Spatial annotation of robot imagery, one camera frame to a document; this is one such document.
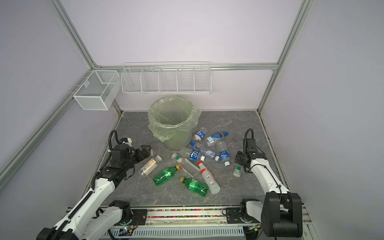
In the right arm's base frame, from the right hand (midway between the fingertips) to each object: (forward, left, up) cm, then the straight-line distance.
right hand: (242, 160), depth 87 cm
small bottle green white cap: (-6, +4, -2) cm, 8 cm away
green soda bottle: (-9, +44, 0) cm, 45 cm away
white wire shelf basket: (+47, +47, +25) cm, 72 cm away
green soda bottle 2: (-15, +28, -1) cm, 32 cm away
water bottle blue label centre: (+3, +30, +1) cm, 30 cm away
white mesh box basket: (+39, +91, +22) cm, 102 cm away
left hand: (+1, +56, +9) cm, 56 cm away
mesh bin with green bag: (+29, +45, +5) cm, 53 cm away
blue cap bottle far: (+14, +18, +1) cm, 23 cm away
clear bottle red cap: (-11, +20, 0) cm, 23 cm away
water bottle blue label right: (+4, +10, 0) cm, 11 cm away
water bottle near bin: (+18, +26, -1) cm, 31 cm away
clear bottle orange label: (-4, +54, 0) cm, 55 cm away
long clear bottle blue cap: (+11, +26, -4) cm, 28 cm away
